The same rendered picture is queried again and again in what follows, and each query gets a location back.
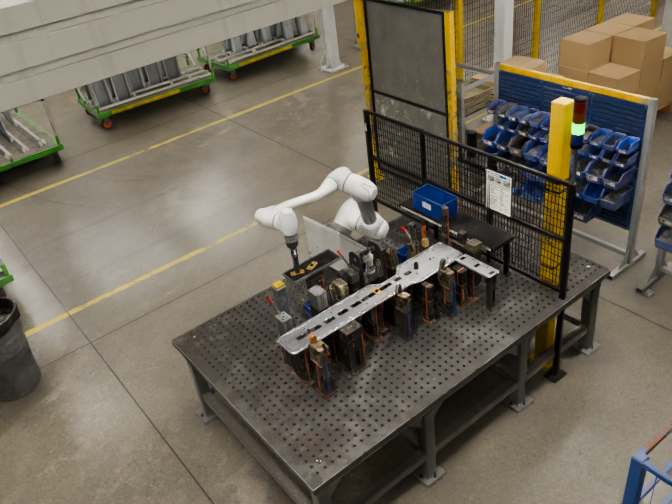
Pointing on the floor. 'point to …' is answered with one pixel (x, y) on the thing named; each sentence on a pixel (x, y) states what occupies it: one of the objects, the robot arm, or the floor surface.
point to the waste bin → (15, 355)
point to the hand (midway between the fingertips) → (296, 267)
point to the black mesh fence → (479, 203)
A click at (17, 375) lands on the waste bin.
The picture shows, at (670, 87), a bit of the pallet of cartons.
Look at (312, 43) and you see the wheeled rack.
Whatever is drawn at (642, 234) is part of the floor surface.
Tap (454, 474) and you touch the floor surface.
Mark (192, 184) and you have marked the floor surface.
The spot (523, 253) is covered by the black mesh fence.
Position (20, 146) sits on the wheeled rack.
